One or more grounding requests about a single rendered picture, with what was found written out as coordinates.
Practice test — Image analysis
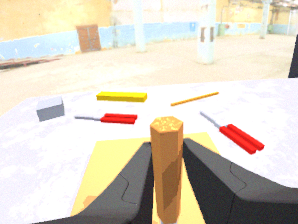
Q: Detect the yellow flat bar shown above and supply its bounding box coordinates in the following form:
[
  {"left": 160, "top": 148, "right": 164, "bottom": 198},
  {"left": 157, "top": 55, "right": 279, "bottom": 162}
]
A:
[{"left": 97, "top": 91, "right": 148, "bottom": 103}]

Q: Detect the pale yellow panel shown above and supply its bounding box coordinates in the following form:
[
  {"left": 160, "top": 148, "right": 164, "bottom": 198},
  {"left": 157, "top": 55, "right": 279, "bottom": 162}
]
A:
[{"left": 71, "top": 132, "right": 221, "bottom": 224}]

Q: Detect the red-handled awl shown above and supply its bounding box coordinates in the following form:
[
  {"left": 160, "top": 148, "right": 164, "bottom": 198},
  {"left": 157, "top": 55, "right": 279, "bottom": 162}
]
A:
[
  {"left": 74, "top": 113, "right": 138, "bottom": 124},
  {"left": 200, "top": 109, "right": 265, "bottom": 155}
]

